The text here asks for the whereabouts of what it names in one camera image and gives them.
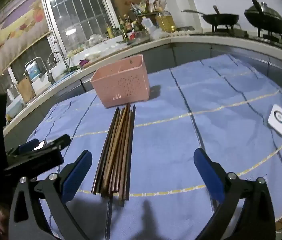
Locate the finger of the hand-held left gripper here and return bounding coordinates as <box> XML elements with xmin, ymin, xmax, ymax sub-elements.
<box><xmin>4</xmin><ymin>147</ymin><xmax>64</xmax><ymax>175</ymax></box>
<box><xmin>13</xmin><ymin>134</ymin><xmax>71</xmax><ymax>155</ymax></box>

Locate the tray of eggs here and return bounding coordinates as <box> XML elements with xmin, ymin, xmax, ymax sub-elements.
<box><xmin>168</xmin><ymin>28</ymin><xmax>194</xmax><ymax>37</ymax></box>

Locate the white square device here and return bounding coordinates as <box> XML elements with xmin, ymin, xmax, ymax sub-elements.
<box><xmin>267</xmin><ymin>104</ymin><xmax>282</xmax><ymax>137</ymax></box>

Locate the pile of snack packets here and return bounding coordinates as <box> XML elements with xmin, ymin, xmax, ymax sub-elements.
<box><xmin>129</xmin><ymin>0</ymin><xmax>168</xmax><ymax>15</ymax></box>

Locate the barred window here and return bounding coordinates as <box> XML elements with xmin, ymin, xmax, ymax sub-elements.
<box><xmin>39</xmin><ymin>0</ymin><xmax>114</xmax><ymax>53</ymax></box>

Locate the cluster of condiment bottles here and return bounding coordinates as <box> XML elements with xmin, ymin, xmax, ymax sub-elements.
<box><xmin>106</xmin><ymin>15</ymin><xmax>142</xmax><ymax>40</ymax></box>

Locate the black wok with lid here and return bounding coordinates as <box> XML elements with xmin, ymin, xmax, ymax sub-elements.
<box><xmin>244</xmin><ymin>0</ymin><xmax>282</xmax><ymax>35</ymax></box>

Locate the bundle of wooden chopsticks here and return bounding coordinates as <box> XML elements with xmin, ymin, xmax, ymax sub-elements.
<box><xmin>92</xmin><ymin>103</ymin><xmax>137</xmax><ymax>207</ymax></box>

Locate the blue label detergent bottle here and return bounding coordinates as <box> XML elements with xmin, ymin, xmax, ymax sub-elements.
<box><xmin>27</xmin><ymin>61</ymin><xmax>40</xmax><ymax>81</ymax></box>

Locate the white plastic jug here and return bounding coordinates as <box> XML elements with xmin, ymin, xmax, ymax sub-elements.
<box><xmin>141</xmin><ymin>17</ymin><xmax>157</xmax><ymax>34</ymax></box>

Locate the blue checked tablecloth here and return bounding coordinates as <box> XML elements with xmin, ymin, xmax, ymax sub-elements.
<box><xmin>27</xmin><ymin>54</ymin><xmax>282</xmax><ymax>240</ymax></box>

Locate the yellow cooking oil bottle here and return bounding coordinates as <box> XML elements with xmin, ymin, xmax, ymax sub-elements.
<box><xmin>155</xmin><ymin>11</ymin><xmax>176</xmax><ymax>32</ymax></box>

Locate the tall steel faucet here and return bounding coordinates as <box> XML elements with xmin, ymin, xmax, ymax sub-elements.
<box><xmin>24</xmin><ymin>57</ymin><xmax>55</xmax><ymax>85</ymax></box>

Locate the black gas stove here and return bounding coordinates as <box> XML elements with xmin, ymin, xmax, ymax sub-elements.
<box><xmin>190</xmin><ymin>24</ymin><xmax>282</xmax><ymax>53</ymax></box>

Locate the fruit print roller blind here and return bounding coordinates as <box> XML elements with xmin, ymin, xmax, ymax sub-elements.
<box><xmin>0</xmin><ymin>0</ymin><xmax>52</xmax><ymax>83</ymax></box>

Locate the short steel faucet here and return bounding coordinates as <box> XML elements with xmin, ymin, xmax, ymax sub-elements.
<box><xmin>47</xmin><ymin>51</ymin><xmax>69</xmax><ymax>73</ymax></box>

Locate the flat wooden cutting board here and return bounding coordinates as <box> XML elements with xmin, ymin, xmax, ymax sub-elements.
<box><xmin>83</xmin><ymin>47</ymin><xmax>132</xmax><ymax>68</ymax></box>

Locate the open black wok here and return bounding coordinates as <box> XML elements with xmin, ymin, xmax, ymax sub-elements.
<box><xmin>182</xmin><ymin>5</ymin><xmax>240</xmax><ymax>28</ymax></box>

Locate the upright wooden cutting board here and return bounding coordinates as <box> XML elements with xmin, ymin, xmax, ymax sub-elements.
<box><xmin>17</xmin><ymin>76</ymin><xmax>36</xmax><ymax>104</ymax></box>

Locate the pink perforated utensil basket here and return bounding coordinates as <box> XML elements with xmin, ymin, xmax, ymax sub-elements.
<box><xmin>91</xmin><ymin>54</ymin><xmax>151</xmax><ymax>109</ymax></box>

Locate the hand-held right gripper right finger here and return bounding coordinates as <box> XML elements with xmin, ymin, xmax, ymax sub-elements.
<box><xmin>193</xmin><ymin>148</ymin><xmax>276</xmax><ymax>240</ymax></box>

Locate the light blue plastic container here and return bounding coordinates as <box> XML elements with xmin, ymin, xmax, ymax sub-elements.
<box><xmin>5</xmin><ymin>96</ymin><xmax>24</xmax><ymax>118</ymax></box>

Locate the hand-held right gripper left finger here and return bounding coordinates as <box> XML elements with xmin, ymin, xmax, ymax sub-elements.
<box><xmin>8</xmin><ymin>150</ymin><xmax>99</xmax><ymax>240</ymax></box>

